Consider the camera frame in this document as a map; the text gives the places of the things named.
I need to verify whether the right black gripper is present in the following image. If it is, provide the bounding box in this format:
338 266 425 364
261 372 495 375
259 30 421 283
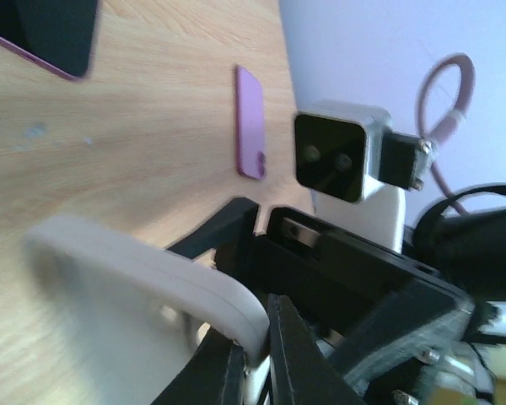
215 207 506 404

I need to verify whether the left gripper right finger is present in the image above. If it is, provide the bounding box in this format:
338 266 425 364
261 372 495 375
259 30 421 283
267 294 364 405

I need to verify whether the dark red phone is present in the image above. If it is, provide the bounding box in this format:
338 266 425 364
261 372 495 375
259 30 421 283
0 0 100 80

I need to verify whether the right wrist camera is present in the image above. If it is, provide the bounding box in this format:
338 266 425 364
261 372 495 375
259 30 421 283
293 100 437 204

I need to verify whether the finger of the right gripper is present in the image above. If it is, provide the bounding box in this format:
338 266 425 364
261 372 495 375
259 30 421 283
166 197 260 259

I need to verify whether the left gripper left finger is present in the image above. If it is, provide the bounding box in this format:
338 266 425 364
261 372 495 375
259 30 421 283
152 328 245 405

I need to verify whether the cream white phone case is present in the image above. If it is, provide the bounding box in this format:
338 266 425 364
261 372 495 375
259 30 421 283
24 215 269 404

